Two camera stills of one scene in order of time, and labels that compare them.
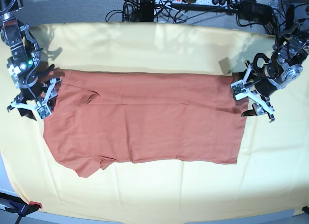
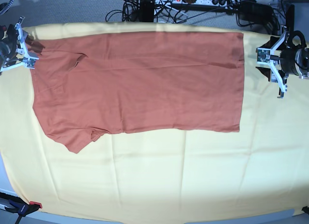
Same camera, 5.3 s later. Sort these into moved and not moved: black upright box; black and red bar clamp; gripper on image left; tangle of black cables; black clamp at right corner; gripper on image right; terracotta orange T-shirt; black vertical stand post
Moved: gripper on image right; gripper on image left; terracotta orange T-shirt
Not moved: black vertical stand post; black upright box; black and red bar clamp; black clamp at right corner; tangle of black cables
